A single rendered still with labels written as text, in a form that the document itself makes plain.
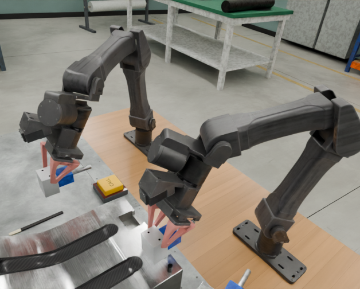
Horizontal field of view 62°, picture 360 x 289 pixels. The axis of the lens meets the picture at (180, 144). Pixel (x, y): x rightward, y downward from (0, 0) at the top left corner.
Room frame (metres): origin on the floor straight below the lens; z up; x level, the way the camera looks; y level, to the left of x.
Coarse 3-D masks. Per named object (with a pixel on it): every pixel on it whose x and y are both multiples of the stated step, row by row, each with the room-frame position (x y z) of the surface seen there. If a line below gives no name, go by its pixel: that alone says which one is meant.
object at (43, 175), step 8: (48, 168) 0.58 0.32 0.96; (64, 168) 0.60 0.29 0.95; (80, 168) 0.62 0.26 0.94; (88, 168) 0.63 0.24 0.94; (40, 176) 0.55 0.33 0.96; (48, 176) 0.55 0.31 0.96; (56, 176) 0.55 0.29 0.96; (64, 176) 0.57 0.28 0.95; (72, 176) 0.58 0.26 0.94; (40, 184) 0.55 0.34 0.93; (48, 184) 0.54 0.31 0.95; (56, 184) 0.55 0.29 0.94; (64, 184) 0.57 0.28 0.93; (48, 192) 0.54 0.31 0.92; (56, 192) 0.55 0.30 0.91
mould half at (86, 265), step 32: (64, 224) 0.48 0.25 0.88; (96, 224) 0.48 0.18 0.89; (0, 256) 0.35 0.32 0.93; (96, 256) 0.40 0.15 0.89; (128, 256) 0.40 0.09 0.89; (0, 288) 0.28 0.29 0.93; (32, 288) 0.30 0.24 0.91; (64, 288) 0.32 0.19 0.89; (128, 288) 0.33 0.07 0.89; (160, 288) 0.35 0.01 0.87
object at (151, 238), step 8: (144, 232) 0.43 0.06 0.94; (152, 232) 0.43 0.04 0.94; (160, 232) 0.43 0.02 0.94; (144, 240) 0.42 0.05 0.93; (152, 240) 0.41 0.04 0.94; (160, 240) 0.41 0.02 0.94; (176, 240) 0.43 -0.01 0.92; (144, 248) 0.42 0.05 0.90; (152, 248) 0.39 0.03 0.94; (160, 248) 0.40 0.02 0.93; (168, 248) 0.42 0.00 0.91; (152, 256) 0.39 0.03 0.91; (160, 256) 0.40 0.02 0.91
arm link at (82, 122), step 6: (78, 102) 0.62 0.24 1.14; (84, 102) 0.64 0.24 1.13; (78, 108) 0.60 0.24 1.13; (84, 108) 0.61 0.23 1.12; (90, 108) 0.63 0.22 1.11; (78, 114) 0.60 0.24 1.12; (84, 114) 0.61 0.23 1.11; (78, 120) 0.60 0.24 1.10; (84, 120) 0.61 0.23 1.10; (72, 126) 0.60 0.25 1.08; (78, 126) 0.59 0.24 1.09; (84, 126) 0.61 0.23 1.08
